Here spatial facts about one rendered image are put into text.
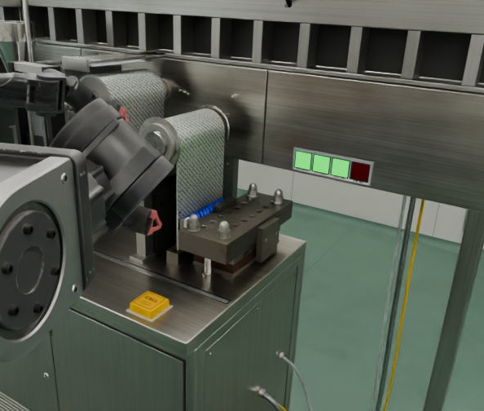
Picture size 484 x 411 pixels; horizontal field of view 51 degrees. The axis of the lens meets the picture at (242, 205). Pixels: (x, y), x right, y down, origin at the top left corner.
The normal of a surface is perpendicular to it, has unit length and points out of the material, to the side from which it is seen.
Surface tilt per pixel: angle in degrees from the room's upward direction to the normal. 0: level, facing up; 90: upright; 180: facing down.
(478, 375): 0
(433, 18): 90
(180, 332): 0
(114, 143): 54
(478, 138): 90
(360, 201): 90
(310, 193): 90
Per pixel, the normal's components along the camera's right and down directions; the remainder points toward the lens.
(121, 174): 0.21, -0.03
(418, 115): -0.51, 0.30
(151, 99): 0.85, 0.25
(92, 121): 0.37, -0.22
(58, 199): 0.99, 0.10
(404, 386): 0.04, -0.93
